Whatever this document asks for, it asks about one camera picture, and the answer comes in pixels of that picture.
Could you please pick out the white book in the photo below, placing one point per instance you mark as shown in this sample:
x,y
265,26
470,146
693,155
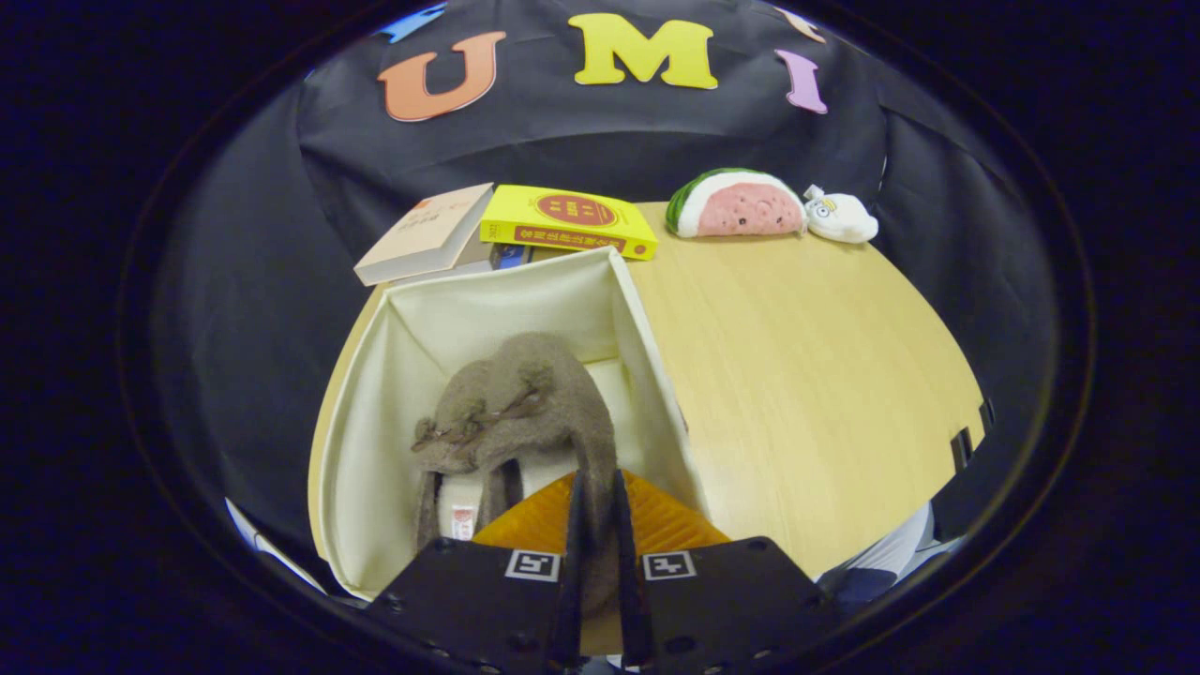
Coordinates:
x,y
475,257

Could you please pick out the white plush toy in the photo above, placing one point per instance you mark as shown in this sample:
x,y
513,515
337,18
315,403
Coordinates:
x,y
844,220

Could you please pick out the person's clothing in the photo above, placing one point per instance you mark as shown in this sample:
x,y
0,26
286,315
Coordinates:
x,y
881,562

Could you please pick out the cream fabric storage box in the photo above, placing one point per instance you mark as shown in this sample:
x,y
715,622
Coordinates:
x,y
422,319

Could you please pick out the yellow book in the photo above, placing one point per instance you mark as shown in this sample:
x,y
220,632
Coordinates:
x,y
562,216

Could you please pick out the black table clamp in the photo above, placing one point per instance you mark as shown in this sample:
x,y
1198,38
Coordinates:
x,y
961,450
986,415

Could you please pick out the brown fuzzy shoe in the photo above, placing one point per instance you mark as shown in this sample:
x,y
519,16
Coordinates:
x,y
459,394
562,394

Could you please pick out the black backdrop cloth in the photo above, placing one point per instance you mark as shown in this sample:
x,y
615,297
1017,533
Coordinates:
x,y
253,281

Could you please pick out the beige book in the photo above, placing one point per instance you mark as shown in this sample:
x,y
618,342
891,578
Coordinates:
x,y
422,239

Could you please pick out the watermelon plush toy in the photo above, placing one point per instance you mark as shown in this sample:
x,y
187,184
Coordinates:
x,y
741,206

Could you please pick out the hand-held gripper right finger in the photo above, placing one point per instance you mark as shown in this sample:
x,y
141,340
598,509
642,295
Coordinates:
x,y
722,609

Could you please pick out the blue book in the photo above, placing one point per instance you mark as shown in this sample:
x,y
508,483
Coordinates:
x,y
512,255

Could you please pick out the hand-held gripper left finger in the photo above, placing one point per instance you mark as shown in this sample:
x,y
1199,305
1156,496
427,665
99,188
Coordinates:
x,y
487,609

